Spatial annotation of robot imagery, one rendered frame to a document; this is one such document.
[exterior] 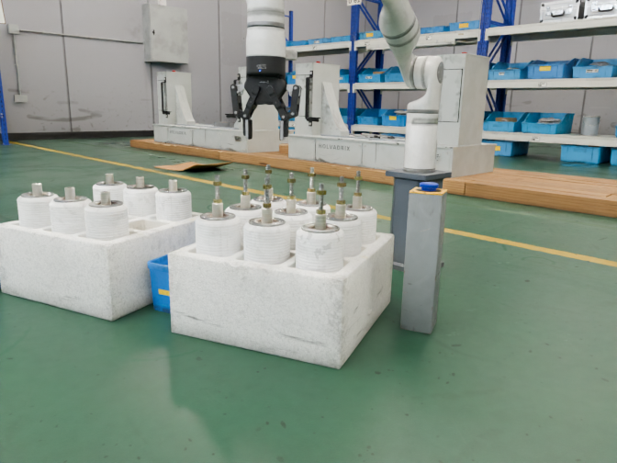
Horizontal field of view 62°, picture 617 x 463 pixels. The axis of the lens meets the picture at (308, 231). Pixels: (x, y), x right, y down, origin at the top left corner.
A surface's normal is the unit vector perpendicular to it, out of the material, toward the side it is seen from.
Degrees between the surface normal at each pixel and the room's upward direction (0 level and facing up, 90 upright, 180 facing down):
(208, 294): 90
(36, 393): 0
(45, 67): 90
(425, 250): 90
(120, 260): 90
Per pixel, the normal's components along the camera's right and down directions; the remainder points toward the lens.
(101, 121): 0.70, 0.18
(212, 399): 0.02, -0.97
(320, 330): -0.39, 0.21
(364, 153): -0.71, 0.15
